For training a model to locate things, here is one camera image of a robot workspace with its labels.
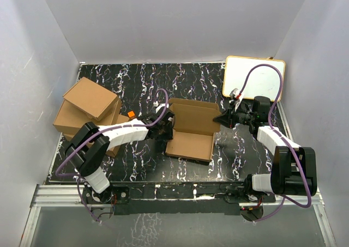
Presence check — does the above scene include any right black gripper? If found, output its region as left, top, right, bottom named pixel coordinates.
left=213, top=101, right=255, bottom=129

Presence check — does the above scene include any brown cardboard box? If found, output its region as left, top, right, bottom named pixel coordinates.
left=165, top=98, right=220, bottom=162

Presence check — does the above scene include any small orange block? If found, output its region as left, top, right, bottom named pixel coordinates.
left=128, top=111, right=136, bottom=119

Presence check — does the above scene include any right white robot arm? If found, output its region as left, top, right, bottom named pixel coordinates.
left=213, top=96, right=317, bottom=202

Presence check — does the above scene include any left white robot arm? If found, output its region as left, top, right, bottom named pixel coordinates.
left=65, top=106, right=175, bottom=203

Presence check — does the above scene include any bottom folded cardboard box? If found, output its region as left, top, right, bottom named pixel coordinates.
left=63, top=115, right=129, bottom=158

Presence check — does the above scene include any top small folded cardboard box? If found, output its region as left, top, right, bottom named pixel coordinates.
left=63, top=77, right=121, bottom=121

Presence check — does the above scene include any middle folded cardboard box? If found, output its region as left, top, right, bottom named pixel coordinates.
left=53, top=101, right=121, bottom=135

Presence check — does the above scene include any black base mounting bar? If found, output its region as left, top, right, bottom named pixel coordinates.
left=82, top=182, right=275, bottom=219

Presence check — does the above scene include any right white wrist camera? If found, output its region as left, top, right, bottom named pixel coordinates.
left=230, top=88, right=244, bottom=111

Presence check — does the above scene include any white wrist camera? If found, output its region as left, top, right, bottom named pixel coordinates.
left=230, top=88, right=244, bottom=111
left=153, top=101, right=168, bottom=113

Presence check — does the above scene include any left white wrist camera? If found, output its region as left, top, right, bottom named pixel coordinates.
left=153, top=101, right=168, bottom=113

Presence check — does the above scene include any white board yellow frame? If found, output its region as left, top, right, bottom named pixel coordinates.
left=222, top=56, right=286, bottom=101

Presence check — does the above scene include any aluminium frame rail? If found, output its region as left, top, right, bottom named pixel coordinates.
left=20, top=185, right=336, bottom=246

